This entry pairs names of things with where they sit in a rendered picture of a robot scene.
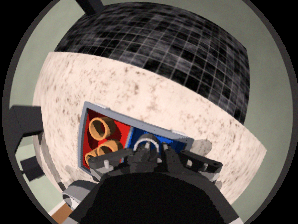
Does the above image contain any bronze bushing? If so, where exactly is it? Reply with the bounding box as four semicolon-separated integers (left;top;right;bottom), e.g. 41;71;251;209
89;117;116;140
85;148;98;166
97;139;123;156

